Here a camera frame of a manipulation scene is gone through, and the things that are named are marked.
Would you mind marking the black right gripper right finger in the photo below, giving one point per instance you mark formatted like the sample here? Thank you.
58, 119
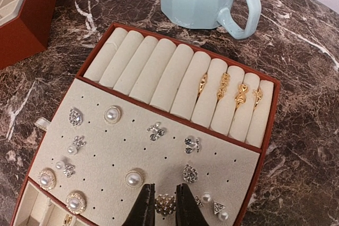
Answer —
187, 211

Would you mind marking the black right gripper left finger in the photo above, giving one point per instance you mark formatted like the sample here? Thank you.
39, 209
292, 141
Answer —
143, 210

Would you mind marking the round crystal cluster earring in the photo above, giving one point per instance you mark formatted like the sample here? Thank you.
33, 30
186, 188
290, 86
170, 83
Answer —
165, 204

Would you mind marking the red jewelry display tray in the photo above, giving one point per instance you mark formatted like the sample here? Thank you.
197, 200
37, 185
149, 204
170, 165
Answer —
188, 116

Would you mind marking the light blue faceted mug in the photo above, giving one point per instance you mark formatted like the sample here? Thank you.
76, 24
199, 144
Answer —
204, 1

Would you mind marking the open red jewelry box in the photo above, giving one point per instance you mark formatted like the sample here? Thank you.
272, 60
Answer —
25, 27

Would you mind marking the pearl earring centre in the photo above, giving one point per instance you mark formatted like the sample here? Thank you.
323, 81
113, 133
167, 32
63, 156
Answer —
134, 178

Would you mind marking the pearl earring on tray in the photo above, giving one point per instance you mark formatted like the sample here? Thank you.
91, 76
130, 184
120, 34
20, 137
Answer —
46, 179

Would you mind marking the pearl earring upper left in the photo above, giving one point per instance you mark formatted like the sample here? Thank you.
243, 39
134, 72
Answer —
112, 114

